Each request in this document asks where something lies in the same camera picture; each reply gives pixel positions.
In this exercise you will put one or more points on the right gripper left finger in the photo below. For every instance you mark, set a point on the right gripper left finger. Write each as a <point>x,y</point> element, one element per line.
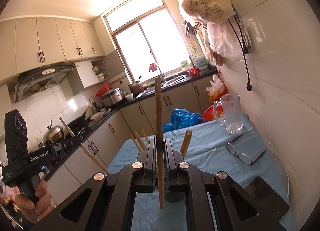
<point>105,202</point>

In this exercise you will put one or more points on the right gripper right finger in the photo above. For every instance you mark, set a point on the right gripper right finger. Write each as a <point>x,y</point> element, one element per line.
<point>214,201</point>

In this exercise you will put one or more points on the wooden chopstick two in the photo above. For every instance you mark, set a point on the wooden chopstick two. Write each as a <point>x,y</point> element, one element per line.
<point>184,143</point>

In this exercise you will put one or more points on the wooden chopstick three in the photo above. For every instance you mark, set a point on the wooden chopstick three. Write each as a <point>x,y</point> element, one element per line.
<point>188,142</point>

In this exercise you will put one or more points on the wooden chopstick ten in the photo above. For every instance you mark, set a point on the wooden chopstick ten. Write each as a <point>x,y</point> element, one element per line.
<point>138,138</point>

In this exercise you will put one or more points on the wooden chopstick one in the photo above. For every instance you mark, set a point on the wooden chopstick one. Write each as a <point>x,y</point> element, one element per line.
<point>136,143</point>

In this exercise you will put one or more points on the wooden chopstick four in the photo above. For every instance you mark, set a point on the wooden chopstick four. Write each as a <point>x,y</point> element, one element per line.
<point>145,136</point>

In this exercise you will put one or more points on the wooden chopstick eight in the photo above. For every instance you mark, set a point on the wooden chopstick eight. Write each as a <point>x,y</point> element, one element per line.
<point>92,158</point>

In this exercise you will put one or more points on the wooden chopstick nine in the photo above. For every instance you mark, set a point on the wooden chopstick nine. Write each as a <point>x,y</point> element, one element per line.
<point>159,142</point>

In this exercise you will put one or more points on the lower kitchen cabinets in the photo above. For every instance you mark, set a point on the lower kitchen cabinets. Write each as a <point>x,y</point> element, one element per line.
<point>108,137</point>

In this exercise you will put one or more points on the kitchen cabinets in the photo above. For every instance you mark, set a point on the kitchen cabinets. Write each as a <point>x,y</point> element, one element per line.
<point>108,137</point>
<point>30,43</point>

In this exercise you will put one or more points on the upper kitchen cabinets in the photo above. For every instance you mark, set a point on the upper kitchen cabinets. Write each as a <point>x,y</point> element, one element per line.
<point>30,43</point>

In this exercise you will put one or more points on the kitchen window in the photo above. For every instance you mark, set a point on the kitchen window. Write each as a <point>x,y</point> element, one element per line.
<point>148,39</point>

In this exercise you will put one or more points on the dark grey utensil holder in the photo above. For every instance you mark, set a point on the dark grey utensil holder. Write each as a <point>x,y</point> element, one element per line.
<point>174,197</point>

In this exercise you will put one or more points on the steel kettle pot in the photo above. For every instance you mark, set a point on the steel kettle pot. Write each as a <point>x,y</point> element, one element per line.
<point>55,134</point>

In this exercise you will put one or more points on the blue plastic bag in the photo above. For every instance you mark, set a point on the blue plastic bag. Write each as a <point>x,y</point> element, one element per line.
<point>182,118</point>

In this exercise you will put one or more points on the blue towel table cloth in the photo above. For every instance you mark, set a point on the blue towel table cloth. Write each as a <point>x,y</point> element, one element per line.
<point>207,151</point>

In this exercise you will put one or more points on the red plastic basin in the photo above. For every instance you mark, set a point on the red plastic basin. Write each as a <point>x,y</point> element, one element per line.
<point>209,113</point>

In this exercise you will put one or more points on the black wok pan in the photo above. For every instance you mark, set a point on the black wok pan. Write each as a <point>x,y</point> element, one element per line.
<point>78,123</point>

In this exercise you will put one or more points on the clear glass beer mug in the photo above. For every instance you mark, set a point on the clear glass beer mug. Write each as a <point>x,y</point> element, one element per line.
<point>228,113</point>

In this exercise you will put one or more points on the black smartphone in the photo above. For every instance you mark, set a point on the black smartphone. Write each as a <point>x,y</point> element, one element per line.
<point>268,198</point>

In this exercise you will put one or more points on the range hood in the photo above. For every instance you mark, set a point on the range hood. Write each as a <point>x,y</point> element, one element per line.
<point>40,79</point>

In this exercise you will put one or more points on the orange trash bag bin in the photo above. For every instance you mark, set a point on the orange trash bag bin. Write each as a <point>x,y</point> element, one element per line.
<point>216,89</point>

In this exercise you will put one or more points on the brown cooking pot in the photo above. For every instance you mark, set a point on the brown cooking pot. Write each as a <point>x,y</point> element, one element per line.
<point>136,87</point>

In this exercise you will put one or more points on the silver rice cooker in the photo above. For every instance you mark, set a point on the silver rice cooker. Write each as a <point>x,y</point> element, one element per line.
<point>112,97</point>

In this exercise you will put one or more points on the red small basket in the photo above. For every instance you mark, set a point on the red small basket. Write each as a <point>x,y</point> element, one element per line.
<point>194,72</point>

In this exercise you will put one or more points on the white pink plastic bag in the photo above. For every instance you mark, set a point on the white pink plastic bag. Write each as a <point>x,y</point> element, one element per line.
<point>219,42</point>

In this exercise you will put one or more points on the black frame eyeglasses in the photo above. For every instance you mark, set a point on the black frame eyeglasses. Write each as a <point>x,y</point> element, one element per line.
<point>247,148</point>

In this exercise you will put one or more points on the wall power strip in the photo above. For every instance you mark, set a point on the wall power strip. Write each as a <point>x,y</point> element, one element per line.
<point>247,39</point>

